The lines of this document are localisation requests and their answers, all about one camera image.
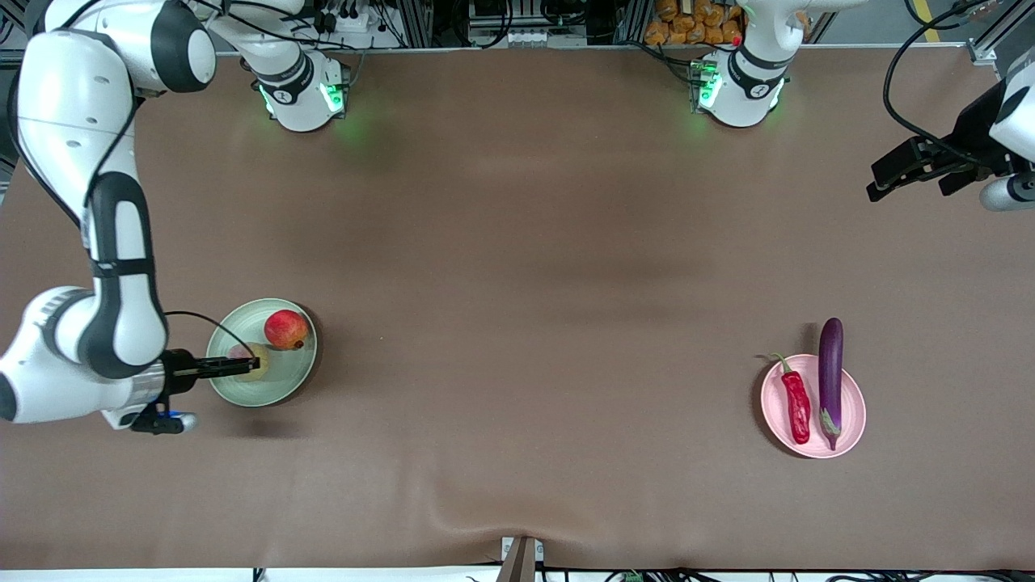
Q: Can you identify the pink yellow peach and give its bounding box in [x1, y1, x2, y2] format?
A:
[227, 341, 272, 383]

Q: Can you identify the red apple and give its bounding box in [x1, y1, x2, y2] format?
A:
[264, 310, 311, 352]

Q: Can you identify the long purple eggplant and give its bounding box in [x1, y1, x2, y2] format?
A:
[817, 317, 845, 452]

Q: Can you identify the red chili pepper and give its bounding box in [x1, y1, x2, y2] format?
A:
[768, 352, 812, 445]

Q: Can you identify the pale green round plate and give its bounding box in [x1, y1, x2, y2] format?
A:
[205, 298, 318, 408]

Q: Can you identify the pink round plate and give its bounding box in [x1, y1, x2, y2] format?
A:
[760, 354, 867, 459]

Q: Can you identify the bag of orange snacks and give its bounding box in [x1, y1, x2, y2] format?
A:
[644, 0, 743, 46]

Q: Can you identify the brown table mat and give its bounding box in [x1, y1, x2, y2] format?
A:
[0, 44, 1035, 571]

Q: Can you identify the white power strip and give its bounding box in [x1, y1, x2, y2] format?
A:
[311, 0, 381, 33]

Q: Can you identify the grey electronics box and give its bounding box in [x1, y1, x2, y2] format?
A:
[469, 0, 587, 48]

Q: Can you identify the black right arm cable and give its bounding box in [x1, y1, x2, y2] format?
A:
[164, 310, 256, 361]

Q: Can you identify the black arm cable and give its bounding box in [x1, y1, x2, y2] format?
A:
[882, 0, 997, 156]
[164, 310, 256, 361]

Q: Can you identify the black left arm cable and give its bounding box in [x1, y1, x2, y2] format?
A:
[882, 0, 997, 156]

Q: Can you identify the metal table edge bracket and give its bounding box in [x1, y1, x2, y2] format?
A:
[500, 536, 544, 582]

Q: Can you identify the aluminium frame post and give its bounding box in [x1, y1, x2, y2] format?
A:
[400, 0, 435, 48]

